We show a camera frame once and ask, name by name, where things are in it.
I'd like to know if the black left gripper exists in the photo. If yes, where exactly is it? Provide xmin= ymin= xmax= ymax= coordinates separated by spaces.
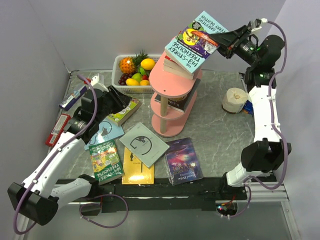
xmin=95 ymin=84 xmax=132 ymax=123

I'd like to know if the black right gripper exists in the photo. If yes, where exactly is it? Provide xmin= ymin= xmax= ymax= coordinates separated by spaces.
xmin=207 ymin=25 xmax=260 ymax=67

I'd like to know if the blue 143-Storey Treehouse book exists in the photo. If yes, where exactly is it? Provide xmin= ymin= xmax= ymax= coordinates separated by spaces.
xmin=164 ymin=11 xmax=228 ymax=74

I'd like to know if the grey Great Gatsby book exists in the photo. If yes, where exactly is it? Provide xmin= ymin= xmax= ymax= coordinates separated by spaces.
xmin=119 ymin=122 xmax=169 ymax=168

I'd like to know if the red 13-Storey Treehouse book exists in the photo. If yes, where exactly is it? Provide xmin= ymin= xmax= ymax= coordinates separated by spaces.
xmin=163 ymin=53 xmax=193 ymax=74

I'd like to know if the purple shrink-wrapped Robinson Crusoe book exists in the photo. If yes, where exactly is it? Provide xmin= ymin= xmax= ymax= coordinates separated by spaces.
xmin=165 ymin=137 xmax=204 ymax=186

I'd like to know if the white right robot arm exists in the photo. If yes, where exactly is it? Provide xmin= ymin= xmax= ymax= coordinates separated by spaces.
xmin=209 ymin=18 xmax=292 ymax=200

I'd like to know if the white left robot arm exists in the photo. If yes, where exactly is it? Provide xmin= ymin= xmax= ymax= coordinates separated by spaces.
xmin=7 ymin=86 xmax=132 ymax=226

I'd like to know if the lime green paperback book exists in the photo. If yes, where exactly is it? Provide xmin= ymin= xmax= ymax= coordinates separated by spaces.
xmin=106 ymin=98 xmax=142 ymax=127

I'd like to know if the yellow mango front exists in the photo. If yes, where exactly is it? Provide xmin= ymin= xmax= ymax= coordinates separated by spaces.
xmin=125 ymin=78 xmax=140 ymax=86

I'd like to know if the dark red grapes bunch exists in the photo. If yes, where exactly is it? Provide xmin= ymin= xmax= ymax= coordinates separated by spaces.
xmin=118 ymin=73 xmax=133 ymax=86

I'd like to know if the white plastic fruit basket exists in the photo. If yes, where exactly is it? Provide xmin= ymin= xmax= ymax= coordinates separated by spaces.
xmin=111 ymin=54 xmax=154 ymax=94

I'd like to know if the green pear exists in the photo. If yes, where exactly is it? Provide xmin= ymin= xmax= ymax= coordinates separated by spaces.
xmin=131 ymin=72 xmax=143 ymax=83

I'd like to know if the orange fruit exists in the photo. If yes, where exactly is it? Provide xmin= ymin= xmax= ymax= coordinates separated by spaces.
xmin=139 ymin=79 xmax=150 ymax=86

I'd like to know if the light blue cat booklet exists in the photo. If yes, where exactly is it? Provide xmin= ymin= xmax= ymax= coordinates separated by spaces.
xmin=84 ymin=118 xmax=125 ymax=151

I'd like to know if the orange pineapple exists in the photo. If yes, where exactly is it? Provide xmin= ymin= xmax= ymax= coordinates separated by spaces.
xmin=118 ymin=56 xmax=136 ymax=74

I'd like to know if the yellow lemon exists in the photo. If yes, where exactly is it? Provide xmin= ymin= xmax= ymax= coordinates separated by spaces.
xmin=140 ymin=58 xmax=156 ymax=71

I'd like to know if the pink three-tier wooden shelf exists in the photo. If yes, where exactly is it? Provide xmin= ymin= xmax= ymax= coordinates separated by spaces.
xmin=149 ymin=52 xmax=197 ymax=138

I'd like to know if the purple white toothpaste box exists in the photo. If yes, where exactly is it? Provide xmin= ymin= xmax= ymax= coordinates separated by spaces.
xmin=58 ymin=83 xmax=87 ymax=111

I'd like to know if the floral Little Women book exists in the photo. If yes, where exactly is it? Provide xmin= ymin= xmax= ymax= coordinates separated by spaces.
xmin=163 ymin=65 xmax=194 ymax=80

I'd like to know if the green 104-Storey Treehouse book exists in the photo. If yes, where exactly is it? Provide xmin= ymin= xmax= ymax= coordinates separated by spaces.
xmin=89 ymin=140 xmax=125 ymax=185

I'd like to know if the beige wrapped toilet roll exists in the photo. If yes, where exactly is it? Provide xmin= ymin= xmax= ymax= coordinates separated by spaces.
xmin=221 ymin=87 xmax=248 ymax=114

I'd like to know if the black book on shelf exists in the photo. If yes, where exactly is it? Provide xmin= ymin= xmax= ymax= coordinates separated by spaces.
xmin=150 ymin=77 xmax=201 ymax=113

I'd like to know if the red rectangular box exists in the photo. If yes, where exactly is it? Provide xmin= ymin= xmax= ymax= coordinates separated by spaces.
xmin=45 ymin=113 xmax=71 ymax=147

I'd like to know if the blue wrapped toilet roll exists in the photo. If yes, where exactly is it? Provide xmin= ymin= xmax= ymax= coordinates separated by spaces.
xmin=242 ymin=100 xmax=254 ymax=115

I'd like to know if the yellow file folder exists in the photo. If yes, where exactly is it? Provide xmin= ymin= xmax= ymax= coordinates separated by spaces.
xmin=121 ymin=147 xmax=155 ymax=185

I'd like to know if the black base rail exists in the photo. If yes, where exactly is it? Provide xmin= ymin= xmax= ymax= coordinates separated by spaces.
xmin=68 ymin=174 xmax=251 ymax=217

